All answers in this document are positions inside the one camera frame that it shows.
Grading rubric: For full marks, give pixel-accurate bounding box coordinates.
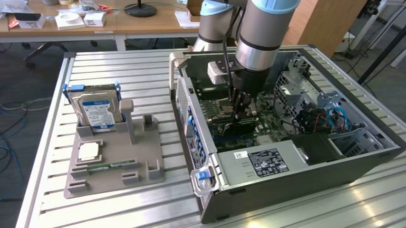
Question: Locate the blue floor cable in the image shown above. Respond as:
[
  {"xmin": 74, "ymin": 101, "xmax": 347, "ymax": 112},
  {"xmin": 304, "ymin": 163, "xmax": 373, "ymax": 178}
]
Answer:
[{"xmin": 0, "ymin": 104, "xmax": 25, "ymax": 202}]

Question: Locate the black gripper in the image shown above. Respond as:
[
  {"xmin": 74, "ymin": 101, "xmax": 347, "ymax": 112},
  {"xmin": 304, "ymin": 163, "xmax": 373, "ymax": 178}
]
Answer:
[{"xmin": 229, "ymin": 67, "xmax": 270, "ymax": 96}]

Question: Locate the white table frame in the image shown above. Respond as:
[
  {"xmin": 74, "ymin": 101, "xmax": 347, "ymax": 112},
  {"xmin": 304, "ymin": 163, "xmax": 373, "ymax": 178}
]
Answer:
[{"xmin": 347, "ymin": 0, "xmax": 406, "ymax": 69}]

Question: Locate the grey open disk bay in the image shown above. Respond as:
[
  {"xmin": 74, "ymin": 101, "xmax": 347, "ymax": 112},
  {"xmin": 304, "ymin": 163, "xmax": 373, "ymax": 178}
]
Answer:
[{"xmin": 328, "ymin": 128, "xmax": 385, "ymax": 159}]

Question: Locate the blue expansion slot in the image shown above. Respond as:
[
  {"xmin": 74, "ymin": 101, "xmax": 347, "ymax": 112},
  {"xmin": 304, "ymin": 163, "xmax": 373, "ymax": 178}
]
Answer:
[{"xmin": 212, "ymin": 135, "xmax": 244, "ymax": 143}]

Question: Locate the black stand pole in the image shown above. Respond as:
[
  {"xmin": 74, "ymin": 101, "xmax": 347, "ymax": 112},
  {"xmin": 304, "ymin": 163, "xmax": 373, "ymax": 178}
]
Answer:
[{"xmin": 356, "ymin": 14, "xmax": 406, "ymax": 85}]

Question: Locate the CPU socket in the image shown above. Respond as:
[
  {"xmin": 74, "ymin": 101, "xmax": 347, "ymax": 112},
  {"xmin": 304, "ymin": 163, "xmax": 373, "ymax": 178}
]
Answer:
[{"xmin": 214, "ymin": 98, "xmax": 234, "ymax": 115}]

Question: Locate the power wire bundle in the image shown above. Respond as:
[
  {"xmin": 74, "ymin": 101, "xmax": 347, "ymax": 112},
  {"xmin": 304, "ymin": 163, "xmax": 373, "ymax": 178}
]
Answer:
[{"xmin": 297, "ymin": 108, "xmax": 329, "ymax": 133}]

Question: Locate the white paper stack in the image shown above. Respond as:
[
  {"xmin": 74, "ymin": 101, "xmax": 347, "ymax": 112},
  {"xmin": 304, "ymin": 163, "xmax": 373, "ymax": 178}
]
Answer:
[{"xmin": 174, "ymin": 11, "xmax": 201, "ymax": 29}]

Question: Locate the black air shroud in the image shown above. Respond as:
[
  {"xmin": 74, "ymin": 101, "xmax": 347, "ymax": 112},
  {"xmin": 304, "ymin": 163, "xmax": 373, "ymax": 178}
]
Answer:
[{"xmin": 291, "ymin": 133, "xmax": 345, "ymax": 166}]

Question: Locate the black office chair base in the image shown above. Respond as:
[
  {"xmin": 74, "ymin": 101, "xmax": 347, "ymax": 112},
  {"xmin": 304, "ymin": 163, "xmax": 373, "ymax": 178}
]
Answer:
[{"xmin": 21, "ymin": 41, "xmax": 69, "ymax": 68}]

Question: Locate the silver chipset heatsink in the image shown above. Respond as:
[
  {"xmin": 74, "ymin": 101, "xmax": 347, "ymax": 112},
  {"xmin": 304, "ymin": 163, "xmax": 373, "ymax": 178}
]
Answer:
[{"xmin": 254, "ymin": 135, "xmax": 273, "ymax": 145}]

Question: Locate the black camera cable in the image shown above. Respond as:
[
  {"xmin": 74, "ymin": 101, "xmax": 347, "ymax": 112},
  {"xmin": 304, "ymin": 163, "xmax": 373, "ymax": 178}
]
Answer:
[{"xmin": 221, "ymin": 6, "xmax": 245, "ymax": 100}]

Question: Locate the white labelled box black top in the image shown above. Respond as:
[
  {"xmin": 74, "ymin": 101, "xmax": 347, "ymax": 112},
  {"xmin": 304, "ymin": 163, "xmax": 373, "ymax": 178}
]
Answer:
[{"xmin": 14, "ymin": 13, "xmax": 46, "ymax": 29}]

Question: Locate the green Dell motherboard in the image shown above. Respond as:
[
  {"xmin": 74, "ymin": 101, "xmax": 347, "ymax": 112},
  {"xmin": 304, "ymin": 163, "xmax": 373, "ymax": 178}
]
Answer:
[{"xmin": 194, "ymin": 79, "xmax": 289, "ymax": 150}]

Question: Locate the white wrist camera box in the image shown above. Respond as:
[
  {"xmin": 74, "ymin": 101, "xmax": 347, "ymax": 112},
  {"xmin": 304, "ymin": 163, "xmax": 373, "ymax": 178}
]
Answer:
[{"xmin": 205, "ymin": 61, "xmax": 236, "ymax": 85}]

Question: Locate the long wooden desk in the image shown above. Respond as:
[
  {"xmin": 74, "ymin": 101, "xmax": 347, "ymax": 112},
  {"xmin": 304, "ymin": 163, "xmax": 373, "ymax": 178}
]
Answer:
[{"xmin": 0, "ymin": 0, "xmax": 241, "ymax": 52}]

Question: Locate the open black PC case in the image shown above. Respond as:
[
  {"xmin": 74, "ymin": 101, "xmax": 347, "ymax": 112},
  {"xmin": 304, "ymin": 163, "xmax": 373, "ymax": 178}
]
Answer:
[{"xmin": 168, "ymin": 44, "xmax": 406, "ymax": 225}]

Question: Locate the grey parts rack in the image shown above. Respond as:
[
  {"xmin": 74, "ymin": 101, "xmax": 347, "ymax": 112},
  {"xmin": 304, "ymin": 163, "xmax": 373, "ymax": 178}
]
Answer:
[{"xmin": 62, "ymin": 99, "xmax": 165, "ymax": 200}]

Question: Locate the perforated metal disk bay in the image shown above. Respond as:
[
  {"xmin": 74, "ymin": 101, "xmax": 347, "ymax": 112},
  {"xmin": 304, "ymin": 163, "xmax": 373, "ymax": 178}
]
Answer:
[{"xmin": 272, "ymin": 70, "xmax": 317, "ymax": 117}]

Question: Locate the blue data wire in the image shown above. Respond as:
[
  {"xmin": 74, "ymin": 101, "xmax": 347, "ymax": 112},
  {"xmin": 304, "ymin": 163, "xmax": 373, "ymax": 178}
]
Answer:
[{"xmin": 328, "ymin": 107, "xmax": 351, "ymax": 130}]

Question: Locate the black data wire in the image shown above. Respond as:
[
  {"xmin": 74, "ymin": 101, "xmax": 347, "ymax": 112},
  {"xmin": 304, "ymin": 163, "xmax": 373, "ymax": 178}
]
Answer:
[{"xmin": 280, "ymin": 113, "xmax": 301, "ymax": 138}]

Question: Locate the silver CPU chip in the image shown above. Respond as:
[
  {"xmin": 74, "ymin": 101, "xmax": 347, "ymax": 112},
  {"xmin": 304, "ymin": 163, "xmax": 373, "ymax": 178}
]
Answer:
[{"xmin": 77, "ymin": 143, "xmax": 100, "ymax": 161}]

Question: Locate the black round lamp base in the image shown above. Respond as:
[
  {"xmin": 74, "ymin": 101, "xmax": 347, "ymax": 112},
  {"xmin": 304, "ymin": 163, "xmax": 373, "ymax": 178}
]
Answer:
[{"xmin": 124, "ymin": 0, "xmax": 157, "ymax": 18}]

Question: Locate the plain white labelled box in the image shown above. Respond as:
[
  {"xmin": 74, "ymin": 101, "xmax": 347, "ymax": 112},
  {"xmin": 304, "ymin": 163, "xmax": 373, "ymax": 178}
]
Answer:
[{"xmin": 82, "ymin": 11, "xmax": 106, "ymax": 28}]

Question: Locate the blue case latch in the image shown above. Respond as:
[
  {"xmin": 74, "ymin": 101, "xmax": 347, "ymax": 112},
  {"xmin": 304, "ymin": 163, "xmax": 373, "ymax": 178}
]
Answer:
[{"xmin": 196, "ymin": 170, "xmax": 212, "ymax": 182}]

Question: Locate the brown cardboard box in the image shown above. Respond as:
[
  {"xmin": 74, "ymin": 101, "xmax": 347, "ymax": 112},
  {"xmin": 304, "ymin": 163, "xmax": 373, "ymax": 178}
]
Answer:
[{"xmin": 185, "ymin": 0, "xmax": 202, "ymax": 17}]

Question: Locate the hard disk with blue caddy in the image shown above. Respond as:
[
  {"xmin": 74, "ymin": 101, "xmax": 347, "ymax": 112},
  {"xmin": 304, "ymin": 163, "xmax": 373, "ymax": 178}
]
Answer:
[{"xmin": 59, "ymin": 80, "xmax": 124, "ymax": 131}]

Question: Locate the wooden cabinet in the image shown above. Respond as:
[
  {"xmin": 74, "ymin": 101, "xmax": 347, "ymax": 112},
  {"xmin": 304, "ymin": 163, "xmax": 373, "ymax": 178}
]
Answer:
[{"xmin": 280, "ymin": 0, "xmax": 368, "ymax": 57}]

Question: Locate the white box with round hollow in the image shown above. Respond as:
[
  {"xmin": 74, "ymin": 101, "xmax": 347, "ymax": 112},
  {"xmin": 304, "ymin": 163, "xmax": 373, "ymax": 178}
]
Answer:
[{"xmin": 54, "ymin": 13, "xmax": 85, "ymax": 30}]

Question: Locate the metal socket cover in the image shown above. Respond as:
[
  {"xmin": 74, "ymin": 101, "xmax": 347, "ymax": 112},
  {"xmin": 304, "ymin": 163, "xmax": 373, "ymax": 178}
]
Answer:
[{"xmin": 248, "ymin": 101, "xmax": 260, "ymax": 117}]

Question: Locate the green RAM stick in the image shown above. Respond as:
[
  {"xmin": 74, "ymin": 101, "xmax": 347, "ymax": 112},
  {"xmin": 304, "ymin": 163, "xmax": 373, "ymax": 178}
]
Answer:
[{"xmin": 85, "ymin": 161, "xmax": 136, "ymax": 171}]

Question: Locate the grey power supply unit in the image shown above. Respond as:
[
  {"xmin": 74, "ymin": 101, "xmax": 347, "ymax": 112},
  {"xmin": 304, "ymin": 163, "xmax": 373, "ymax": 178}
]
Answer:
[{"xmin": 216, "ymin": 140, "xmax": 309, "ymax": 186}]

